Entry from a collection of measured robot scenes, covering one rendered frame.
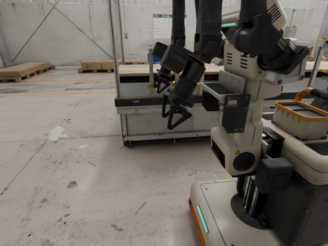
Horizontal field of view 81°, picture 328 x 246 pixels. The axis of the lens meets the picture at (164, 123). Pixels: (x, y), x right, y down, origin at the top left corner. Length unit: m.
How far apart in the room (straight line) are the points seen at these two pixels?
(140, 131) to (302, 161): 1.74
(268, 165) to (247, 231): 0.47
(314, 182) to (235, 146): 0.33
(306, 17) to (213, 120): 9.91
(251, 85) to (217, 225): 0.79
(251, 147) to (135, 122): 1.58
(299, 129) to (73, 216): 1.58
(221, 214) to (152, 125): 1.36
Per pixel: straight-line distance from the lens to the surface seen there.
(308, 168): 0.99
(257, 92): 0.87
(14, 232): 1.86
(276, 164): 0.95
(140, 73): 2.07
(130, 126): 2.30
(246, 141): 0.90
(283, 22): 0.84
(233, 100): 0.76
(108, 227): 1.61
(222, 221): 1.28
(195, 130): 2.44
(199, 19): 0.58
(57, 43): 9.53
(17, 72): 7.41
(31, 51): 9.95
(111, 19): 1.85
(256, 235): 1.28
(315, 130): 1.09
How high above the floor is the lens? 1.24
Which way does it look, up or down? 24 degrees down
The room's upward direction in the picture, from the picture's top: straight up
